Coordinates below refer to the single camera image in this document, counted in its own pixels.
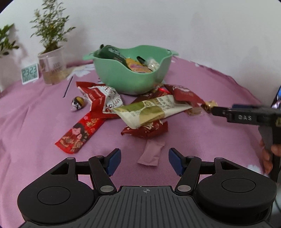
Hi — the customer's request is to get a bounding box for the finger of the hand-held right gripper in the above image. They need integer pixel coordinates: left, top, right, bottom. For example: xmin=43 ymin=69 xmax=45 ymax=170
xmin=211 ymin=106 xmax=229 ymax=120
xmin=231 ymin=104 xmax=262 ymax=109

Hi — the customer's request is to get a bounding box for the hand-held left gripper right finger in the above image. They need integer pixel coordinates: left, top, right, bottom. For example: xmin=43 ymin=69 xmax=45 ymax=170
xmin=169 ymin=147 xmax=242 ymax=195

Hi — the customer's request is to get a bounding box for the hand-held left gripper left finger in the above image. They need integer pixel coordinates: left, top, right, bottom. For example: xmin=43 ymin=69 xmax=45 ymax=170
xmin=51 ymin=148 xmax=122 ymax=195

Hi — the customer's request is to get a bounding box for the gold candy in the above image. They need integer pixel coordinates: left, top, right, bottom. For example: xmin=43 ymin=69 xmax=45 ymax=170
xmin=201 ymin=100 xmax=218 ymax=113

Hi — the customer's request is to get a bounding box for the plain pink sachet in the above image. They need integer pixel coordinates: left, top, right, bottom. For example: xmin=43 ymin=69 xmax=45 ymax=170
xmin=138 ymin=139 xmax=165 ymax=166

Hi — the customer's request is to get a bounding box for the red figure-print packet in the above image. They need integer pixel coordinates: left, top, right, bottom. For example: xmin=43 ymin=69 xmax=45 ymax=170
xmin=55 ymin=112 xmax=107 ymax=154

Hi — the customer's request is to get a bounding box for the beige long snack packet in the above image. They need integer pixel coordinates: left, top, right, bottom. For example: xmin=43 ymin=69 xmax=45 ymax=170
xmin=113 ymin=95 xmax=194 ymax=129

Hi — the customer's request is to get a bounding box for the red white printed snack packet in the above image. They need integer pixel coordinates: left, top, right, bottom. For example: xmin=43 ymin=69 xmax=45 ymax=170
xmin=76 ymin=82 xmax=123 ymax=119

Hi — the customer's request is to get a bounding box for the gold black chocolate ball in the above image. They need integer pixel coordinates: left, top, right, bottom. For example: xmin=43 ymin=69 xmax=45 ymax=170
xmin=71 ymin=95 xmax=88 ymax=111

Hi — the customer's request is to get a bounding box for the clear candy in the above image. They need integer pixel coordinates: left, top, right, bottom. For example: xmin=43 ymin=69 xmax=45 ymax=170
xmin=147 ymin=57 xmax=159 ymax=71

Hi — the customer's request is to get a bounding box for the green plastic bowl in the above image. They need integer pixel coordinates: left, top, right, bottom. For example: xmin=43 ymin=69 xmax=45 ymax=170
xmin=83 ymin=44 xmax=179 ymax=95

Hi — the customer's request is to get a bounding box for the green snack bag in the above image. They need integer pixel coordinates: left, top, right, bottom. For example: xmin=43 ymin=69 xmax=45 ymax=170
xmin=98 ymin=44 xmax=130 ymax=68

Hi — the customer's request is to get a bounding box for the person's right hand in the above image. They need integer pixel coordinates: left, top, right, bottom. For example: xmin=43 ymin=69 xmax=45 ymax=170
xmin=260 ymin=140 xmax=281 ymax=175

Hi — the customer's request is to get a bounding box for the thin black stick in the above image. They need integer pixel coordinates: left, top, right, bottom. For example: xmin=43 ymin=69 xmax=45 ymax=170
xmin=63 ymin=76 xmax=73 ymax=98

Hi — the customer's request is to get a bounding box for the pink tablecloth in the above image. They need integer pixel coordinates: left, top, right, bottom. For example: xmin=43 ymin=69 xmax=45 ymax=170
xmin=0 ymin=56 xmax=276 ymax=228

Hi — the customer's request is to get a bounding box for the potted plant in labelled pot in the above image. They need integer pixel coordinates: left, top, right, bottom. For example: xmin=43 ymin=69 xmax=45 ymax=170
xmin=30 ymin=0 xmax=76 ymax=85

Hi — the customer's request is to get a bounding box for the white digital clock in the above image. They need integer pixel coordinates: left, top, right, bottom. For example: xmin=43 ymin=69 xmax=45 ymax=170
xmin=21 ymin=63 xmax=39 ymax=85

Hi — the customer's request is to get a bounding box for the plant in round glass vase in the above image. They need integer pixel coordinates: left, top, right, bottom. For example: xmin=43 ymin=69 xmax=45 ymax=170
xmin=0 ymin=24 xmax=20 ymax=58

